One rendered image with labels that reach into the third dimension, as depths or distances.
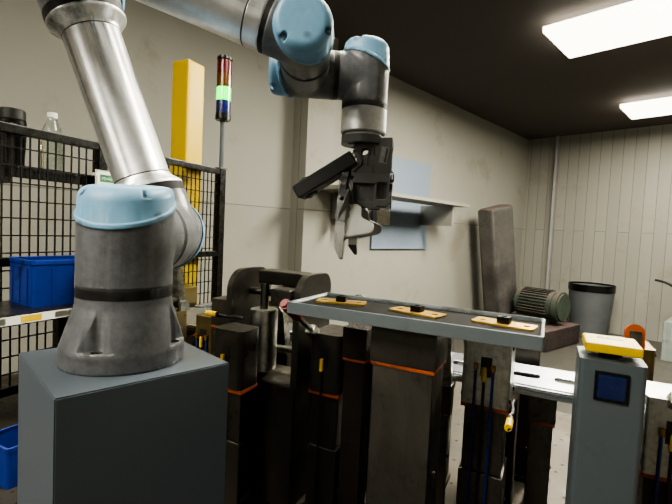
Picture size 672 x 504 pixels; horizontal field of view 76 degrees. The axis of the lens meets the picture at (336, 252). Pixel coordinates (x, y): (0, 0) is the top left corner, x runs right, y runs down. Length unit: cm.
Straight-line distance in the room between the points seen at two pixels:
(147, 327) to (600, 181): 704
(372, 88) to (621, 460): 60
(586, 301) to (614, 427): 595
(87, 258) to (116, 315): 8
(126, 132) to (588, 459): 77
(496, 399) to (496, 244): 494
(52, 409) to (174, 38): 292
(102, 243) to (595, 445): 64
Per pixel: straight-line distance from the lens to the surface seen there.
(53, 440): 55
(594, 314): 661
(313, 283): 87
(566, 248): 738
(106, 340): 58
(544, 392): 92
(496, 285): 581
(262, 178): 345
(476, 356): 79
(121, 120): 75
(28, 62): 296
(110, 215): 57
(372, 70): 73
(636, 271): 719
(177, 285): 120
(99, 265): 58
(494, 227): 565
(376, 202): 68
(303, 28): 58
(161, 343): 59
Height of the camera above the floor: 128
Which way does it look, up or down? 3 degrees down
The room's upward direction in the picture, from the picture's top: 3 degrees clockwise
